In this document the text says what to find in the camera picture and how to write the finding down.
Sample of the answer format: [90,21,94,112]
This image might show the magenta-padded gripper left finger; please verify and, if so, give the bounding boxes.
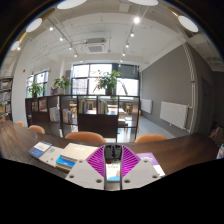
[65,144,107,192]

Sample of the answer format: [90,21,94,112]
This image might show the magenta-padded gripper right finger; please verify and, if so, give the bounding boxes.
[120,144,162,191]

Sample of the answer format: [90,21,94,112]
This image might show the small black charger block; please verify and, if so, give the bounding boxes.
[104,144,123,164]

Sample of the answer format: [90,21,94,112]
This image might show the purple and white book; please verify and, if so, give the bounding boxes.
[136,152,166,178]

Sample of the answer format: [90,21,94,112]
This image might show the white book with blue stripe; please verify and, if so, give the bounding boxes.
[55,155,77,170]

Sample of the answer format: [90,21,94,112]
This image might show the thick cream book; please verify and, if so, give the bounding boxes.
[59,142,100,164]

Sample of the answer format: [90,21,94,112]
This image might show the white cover book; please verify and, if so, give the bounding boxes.
[38,145,64,168]

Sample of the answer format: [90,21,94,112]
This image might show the blue cover book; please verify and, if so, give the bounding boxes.
[28,140,53,159]

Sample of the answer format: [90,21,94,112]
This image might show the low dark shelf unit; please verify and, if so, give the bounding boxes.
[24,94,141,144]

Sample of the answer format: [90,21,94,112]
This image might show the blue printed card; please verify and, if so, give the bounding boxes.
[216,143,224,160]

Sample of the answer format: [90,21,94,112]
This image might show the large dark-framed window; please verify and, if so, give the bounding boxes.
[71,63,140,97]

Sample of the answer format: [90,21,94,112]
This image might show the large green potted plant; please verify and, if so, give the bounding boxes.
[93,69,123,96]

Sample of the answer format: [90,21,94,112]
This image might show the small green potted plant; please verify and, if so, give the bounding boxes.
[27,81,46,99]

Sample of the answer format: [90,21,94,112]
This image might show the side window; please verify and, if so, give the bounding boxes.
[25,70,50,99]

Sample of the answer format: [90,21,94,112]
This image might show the ceiling air conditioner unit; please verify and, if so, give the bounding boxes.
[83,37,109,55]

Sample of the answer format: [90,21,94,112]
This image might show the ceiling track spotlights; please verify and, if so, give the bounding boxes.
[16,16,141,59]

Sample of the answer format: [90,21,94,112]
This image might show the round white ceiling lamps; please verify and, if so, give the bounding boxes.
[9,0,200,53]

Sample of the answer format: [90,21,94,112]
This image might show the large white wall radiator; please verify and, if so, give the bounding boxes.
[159,100,190,131]

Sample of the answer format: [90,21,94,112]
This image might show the small white wall radiator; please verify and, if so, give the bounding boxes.
[139,98,153,115]

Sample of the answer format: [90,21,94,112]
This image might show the tall wall bookshelf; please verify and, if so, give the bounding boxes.
[0,76,14,123]

